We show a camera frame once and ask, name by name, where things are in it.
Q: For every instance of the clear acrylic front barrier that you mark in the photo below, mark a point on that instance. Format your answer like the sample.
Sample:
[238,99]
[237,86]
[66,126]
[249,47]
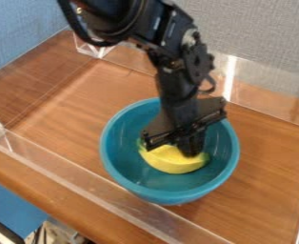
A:
[45,177]

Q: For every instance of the yellow toy banana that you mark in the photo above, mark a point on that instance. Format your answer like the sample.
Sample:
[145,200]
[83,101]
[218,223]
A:
[169,160]

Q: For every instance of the clear acrylic back barrier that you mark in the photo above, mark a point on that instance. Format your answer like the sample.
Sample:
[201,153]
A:
[257,86]

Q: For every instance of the clear acrylic corner bracket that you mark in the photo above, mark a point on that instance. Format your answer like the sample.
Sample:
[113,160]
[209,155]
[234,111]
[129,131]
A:
[91,50]

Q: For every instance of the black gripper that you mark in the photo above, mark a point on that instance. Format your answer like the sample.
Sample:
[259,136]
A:
[182,122]

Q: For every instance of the clear acrylic barrier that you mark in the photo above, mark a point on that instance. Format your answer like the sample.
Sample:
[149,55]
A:
[45,177]
[257,86]

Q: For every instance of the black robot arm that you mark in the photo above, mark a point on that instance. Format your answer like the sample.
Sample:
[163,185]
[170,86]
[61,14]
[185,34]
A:
[165,32]

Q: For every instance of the blue plastic bowl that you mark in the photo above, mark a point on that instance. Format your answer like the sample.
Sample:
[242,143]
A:
[138,177]

